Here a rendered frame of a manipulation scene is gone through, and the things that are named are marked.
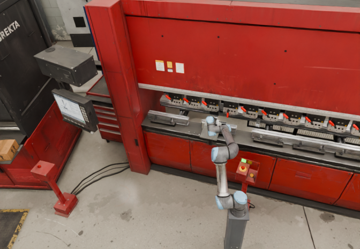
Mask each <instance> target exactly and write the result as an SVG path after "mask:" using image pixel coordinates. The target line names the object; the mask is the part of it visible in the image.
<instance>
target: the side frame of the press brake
mask: <svg viewBox="0 0 360 249"><path fill-rule="evenodd" d="M85 9H86V13H87V16H88V20H89V24H90V27H91V30H92V34H93V38H94V41H95V45H96V49H97V53H98V55H99V59H100V62H101V66H102V70H103V74H104V77H105V80H106V83H107V87H108V91H109V95H110V98H111V102H112V106H113V108H114V112H115V116H116V119H117V123H118V127H119V130H120V133H121V137H122V140H123V144H124V148H125V151H126V155H127V159H128V162H129V165H130V169H131V171H132V172H137V173H141V174H144V175H148V173H149V171H150V169H151V165H152V163H151V161H150V159H149V156H148V154H147V148H146V143H145V138H144V133H143V128H142V127H141V124H142V122H143V121H144V119H145V118H146V116H147V114H148V112H149V110H153V111H159V112H165V113H166V108H165V107H164V106H160V98H161V97H162V95H163V94H164V93H163V91H159V90H152V89H145V88H139V86H138V80H137V75H136V70H135V65H134V60H133V54H132V49H131V43H130V38H129V32H128V27H127V23H126V18H125V16H126V15H125V14H124V12H123V7H122V1H121V0H92V1H90V2H89V3H87V4H86V5H85Z"/></svg>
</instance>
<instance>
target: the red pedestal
mask: <svg viewBox="0 0 360 249"><path fill-rule="evenodd" d="M31 173H32V175H33V176H34V178H36V179H40V180H44V181H46V182H48V183H49V185H50V186H51V188H52V190H53V191H54V192H55V194H56V196H57V197H58V199H59V200H58V201H57V202H56V204H55V205H54V206H53V207H54V209H55V214H57V215H60V216H63V217H67V218H68V217H69V215H70V214H71V212H72V211H73V209H74V208H75V206H76V205H77V203H78V202H79V200H78V199H77V197H76V195H73V194H69V193H66V192H64V193H63V194H62V192H61V191H60V189H59V187H58V186H57V184H56V182H55V181H54V179H53V177H54V176H55V175H56V174H57V173H58V169H57V167H56V165H55V164H53V163H49V162H45V161H41V160H40V161H39V162H38V163H37V165H36V166H35V167H34V168H33V169H32V170H31Z"/></svg>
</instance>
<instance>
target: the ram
mask: <svg viewBox="0 0 360 249"><path fill-rule="evenodd" d="M125 18H126V23H127V29H128V32H129V38H130V43H131V49H132V54H133V60H134V65H135V70H136V75H137V80H138V83H140V84H147V85H154V86H161V87H169V88H175V89H183V90H190V91H194V92H201V93H209V94H215V95H223V96H230V97H237V98H242V99H248V100H256V101H263V102H270V103H277V104H284V105H291V106H296V107H303V108H310V109H317V110H324V111H331V112H338V113H343V114H350V115H357V116H360V32H350V31H336V30H327V29H313V28H299V27H284V26H270V25H256V24H242V23H234V22H219V21H205V20H191V19H176V18H162V17H148V16H133V15H126V16H125ZM155 60H157V61H163V63H164V71H160V70H157V69H156V61H155ZM167 62H172V68H170V67H168V66H167ZM176 63H184V73H177V72H176ZM168 69H172V72H168ZM139 88H145V89H152V90H159V91H164V92H171V93H177V94H184V95H191V96H198V97H205V98H209V99H216V100H223V101H230V102H237V103H244V104H251V105H258V106H262V107H269V108H275V109H282V110H290V111H297V112H303V113H307V114H314V115H321V116H328V117H335V118H342V119H349V120H356V121H360V119H359V118H352V117H345V116H338V115H331V114H323V113H319V112H313V111H305V110H298V109H292V108H284V107H277V106H273V105H266V104H259V103H252V102H245V101H238V100H231V99H224V98H220V97H213V96H206V95H199V94H192V93H185V92H178V91H173V90H166V89H159V88H153V87H145V86H139Z"/></svg>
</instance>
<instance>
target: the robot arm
mask: <svg viewBox="0 0 360 249"><path fill-rule="evenodd" d="M216 121H217V118H215V117H212V116H208V117H207V118H206V122H207V128H208V135H209V136H215V135H216V134H217V133H222V134H223V136H224V139H225V141H226V143H227V146H223V147H214V148H212V152H211V159H212V161H213V162H214V164H215V165H216V176H217V186H218V193H217V196H215V200H216V204H217V207H218V209H230V212H231V214H232V215H233V216H235V217H238V218H241V217H244V216H245V215H246V213H247V207H246V203H247V196H246V194H245V193H244V192H242V191H236V192H235V193H234V194H230V192H229V191H228V183H227V172H226V163H227V160H231V159H233V158H235V157H236V156H237V154H238V151H239V147H238V144H237V143H235V141H234V139H233V137H232V135H231V133H230V131H231V127H230V125H218V122H216Z"/></svg>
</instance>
